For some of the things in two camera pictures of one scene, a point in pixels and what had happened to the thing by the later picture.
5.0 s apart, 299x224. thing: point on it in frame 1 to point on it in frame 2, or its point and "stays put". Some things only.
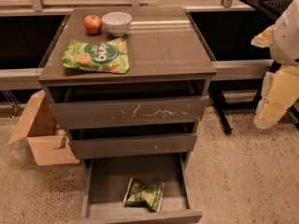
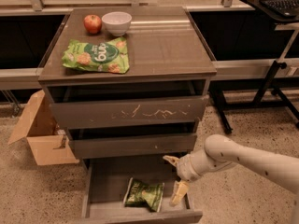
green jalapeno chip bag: (142, 194) stays put
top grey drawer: (115, 104) stays put
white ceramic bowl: (117, 22) stays put
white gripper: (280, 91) to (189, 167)
